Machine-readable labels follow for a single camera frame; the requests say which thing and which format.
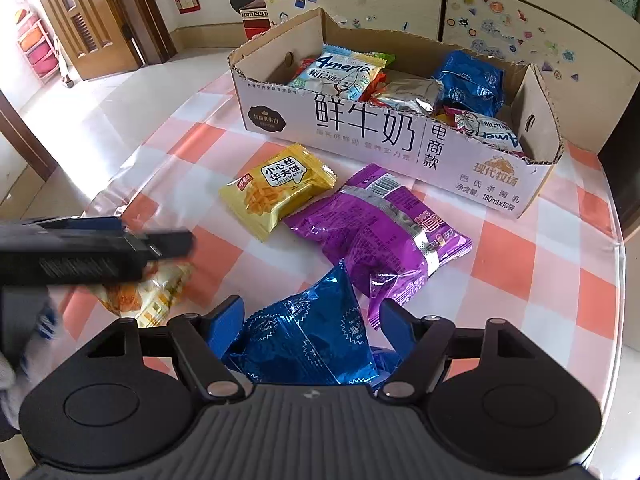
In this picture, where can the white cartoon snack packet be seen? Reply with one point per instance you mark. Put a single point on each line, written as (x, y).
(340, 75)
(487, 130)

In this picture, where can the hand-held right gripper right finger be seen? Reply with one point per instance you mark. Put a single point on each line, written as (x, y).
(400, 330)

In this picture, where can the cardboard box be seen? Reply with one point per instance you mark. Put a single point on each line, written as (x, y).
(375, 130)

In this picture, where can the silver foil snack packet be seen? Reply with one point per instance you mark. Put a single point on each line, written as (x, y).
(410, 95)

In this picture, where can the blue foil snack packet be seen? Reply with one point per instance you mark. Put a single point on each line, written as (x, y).
(470, 80)
(305, 340)

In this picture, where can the rack with colourful bins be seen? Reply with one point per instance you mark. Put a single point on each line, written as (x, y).
(37, 50)

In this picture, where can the wooden door frame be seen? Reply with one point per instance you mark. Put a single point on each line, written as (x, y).
(25, 135)
(150, 10)

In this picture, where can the red gift box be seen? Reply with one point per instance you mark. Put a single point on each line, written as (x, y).
(255, 25)

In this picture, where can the wooden door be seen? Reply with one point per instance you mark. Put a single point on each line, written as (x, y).
(85, 20)

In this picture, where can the orange red snack packet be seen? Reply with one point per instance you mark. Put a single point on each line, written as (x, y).
(375, 87)

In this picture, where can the orange white checkered tablecloth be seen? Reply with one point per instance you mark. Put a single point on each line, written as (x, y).
(525, 270)

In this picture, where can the yellow white snack packet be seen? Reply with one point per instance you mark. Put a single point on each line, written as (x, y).
(150, 295)

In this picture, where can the green snack packet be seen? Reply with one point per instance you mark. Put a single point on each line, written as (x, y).
(382, 58)

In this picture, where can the person's left hand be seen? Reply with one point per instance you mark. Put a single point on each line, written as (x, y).
(10, 385)

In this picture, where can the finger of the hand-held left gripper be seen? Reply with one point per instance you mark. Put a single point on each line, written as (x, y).
(165, 244)
(100, 224)

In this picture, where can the purple snack packet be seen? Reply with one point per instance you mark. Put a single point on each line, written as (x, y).
(380, 225)

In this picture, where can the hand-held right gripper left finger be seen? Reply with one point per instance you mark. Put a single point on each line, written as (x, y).
(225, 325)

